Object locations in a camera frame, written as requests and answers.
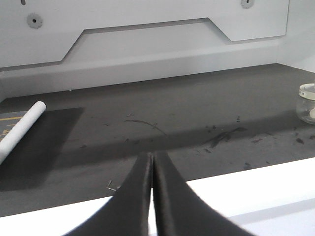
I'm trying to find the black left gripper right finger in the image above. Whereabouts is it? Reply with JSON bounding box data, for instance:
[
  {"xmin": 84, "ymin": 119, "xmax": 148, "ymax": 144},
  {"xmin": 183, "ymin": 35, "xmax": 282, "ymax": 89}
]
[{"xmin": 153, "ymin": 151, "xmax": 251, "ymax": 236}]

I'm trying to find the dark mat with yellow print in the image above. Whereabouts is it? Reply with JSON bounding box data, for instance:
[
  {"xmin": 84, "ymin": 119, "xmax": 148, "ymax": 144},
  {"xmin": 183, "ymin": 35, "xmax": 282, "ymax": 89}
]
[{"xmin": 0, "ymin": 111, "xmax": 29, "ymax": 144}]

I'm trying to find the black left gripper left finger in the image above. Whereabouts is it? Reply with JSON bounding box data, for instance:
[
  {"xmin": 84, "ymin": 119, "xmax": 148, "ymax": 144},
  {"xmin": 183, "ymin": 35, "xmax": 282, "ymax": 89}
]
[{"xmin": 66, "ymin": 153, "xmax": 153, "ymax": 236}]

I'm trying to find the small metal staple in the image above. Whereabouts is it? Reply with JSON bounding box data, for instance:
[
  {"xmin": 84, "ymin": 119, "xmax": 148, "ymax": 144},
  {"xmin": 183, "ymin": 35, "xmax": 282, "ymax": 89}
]
[{"xmin": 106, "ymin": 180, "xmax": 121, "ymax": 192}]

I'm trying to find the white fume hood back baffle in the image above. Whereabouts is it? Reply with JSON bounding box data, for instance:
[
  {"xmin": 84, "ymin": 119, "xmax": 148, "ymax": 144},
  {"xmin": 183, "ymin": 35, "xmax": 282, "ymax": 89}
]
[{"xmin": 0, "ymin": 0, "xmax": 289, "ymax": 71}]

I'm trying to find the grey rolled paper tube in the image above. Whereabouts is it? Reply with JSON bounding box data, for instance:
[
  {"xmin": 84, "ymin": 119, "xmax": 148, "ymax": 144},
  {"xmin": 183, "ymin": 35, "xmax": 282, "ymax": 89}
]
[{"xmin": 0, "ymin": 101, "xmax": 46, "ymax": 164}]

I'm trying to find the glass jar with beige lid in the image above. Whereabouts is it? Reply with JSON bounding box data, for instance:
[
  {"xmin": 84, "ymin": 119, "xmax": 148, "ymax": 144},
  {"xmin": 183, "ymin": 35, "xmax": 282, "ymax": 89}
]
[{"xmin": 296, "ymin": 83, "xmax": 315, "ymax": 124}]

